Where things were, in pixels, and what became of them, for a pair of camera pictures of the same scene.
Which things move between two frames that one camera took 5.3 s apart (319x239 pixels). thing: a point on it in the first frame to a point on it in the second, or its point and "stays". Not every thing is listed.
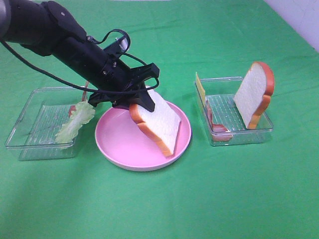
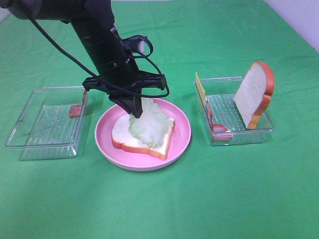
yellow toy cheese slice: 200,90 stays
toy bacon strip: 73,108 to 75,110
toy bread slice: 162,125 to 123,138
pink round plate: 122,143 stays
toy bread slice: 253,97 stays
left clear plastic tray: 45,113 stays
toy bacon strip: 219,132 stays
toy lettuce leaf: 83,113 to 152,125
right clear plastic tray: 224,124 stays
